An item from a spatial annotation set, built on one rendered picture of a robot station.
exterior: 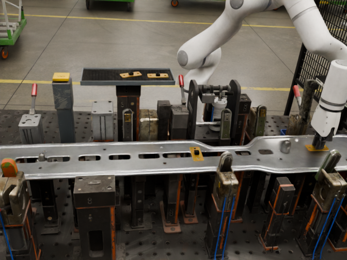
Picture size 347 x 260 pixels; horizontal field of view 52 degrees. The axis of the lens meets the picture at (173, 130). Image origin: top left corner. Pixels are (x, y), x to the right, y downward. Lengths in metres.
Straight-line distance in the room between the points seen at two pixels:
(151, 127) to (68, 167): 0.34
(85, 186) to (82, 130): 0.92
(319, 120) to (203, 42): 0.59
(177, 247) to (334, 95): 0.76
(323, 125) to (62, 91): 0.98
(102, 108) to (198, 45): 0.53
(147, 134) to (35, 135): 0.41
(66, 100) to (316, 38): 0.95
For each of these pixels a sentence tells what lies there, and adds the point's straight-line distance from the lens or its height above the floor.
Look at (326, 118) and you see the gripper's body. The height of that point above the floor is 1.16.
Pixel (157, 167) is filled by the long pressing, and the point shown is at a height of 1.00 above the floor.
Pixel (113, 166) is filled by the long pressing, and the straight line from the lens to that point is 1.22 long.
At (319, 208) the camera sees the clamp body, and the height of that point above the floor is 0.93.
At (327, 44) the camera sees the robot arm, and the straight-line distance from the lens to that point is 1.33.
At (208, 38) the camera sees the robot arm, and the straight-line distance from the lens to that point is 1.58.
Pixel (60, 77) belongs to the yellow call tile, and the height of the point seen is 1.16.
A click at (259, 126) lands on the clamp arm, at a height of 1.02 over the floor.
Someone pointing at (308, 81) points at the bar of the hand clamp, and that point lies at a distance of 1.48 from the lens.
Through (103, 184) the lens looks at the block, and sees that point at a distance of 1.10.
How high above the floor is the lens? 1.74
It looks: 31 degrees down
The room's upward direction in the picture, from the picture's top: 4 degrees clockwise
